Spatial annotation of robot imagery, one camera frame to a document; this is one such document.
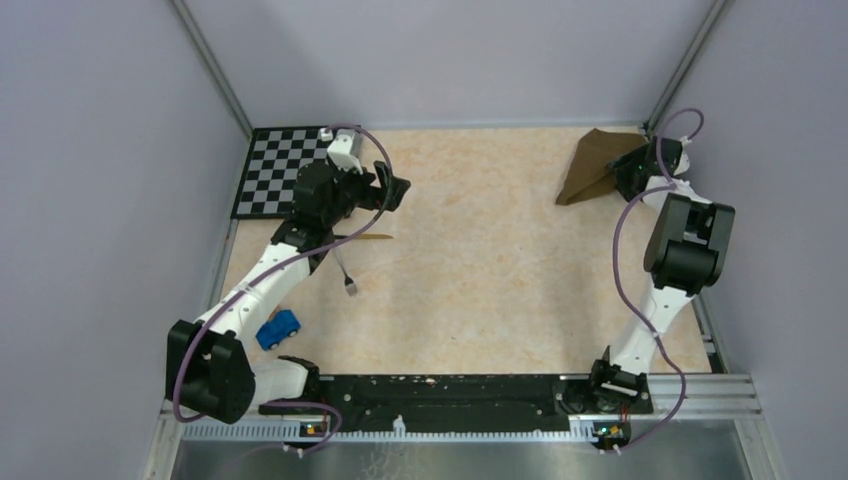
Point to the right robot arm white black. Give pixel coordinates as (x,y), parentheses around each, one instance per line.
(685,253)

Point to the brown cloth napkin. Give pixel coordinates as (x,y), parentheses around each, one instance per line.
(588,175)

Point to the silver metal fork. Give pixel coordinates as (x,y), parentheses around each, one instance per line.
(349,283)

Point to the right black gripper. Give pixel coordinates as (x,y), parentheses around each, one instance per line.
(621,167)

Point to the blue toy car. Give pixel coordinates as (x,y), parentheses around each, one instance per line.
(282,325)

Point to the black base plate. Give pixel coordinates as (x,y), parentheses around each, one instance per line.
(458,403)

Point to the black white checkerboard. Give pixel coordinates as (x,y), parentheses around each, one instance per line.
(272,167)

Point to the aluminium frame rail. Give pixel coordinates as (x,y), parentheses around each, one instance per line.
(698,397)

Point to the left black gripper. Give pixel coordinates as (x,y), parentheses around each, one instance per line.
(372,193)

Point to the knife with wooden handle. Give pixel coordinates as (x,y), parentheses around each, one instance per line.
(365,236)

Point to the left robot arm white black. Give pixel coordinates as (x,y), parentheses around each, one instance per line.
(207,368)

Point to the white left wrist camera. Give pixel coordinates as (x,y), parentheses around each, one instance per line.
(343,149)

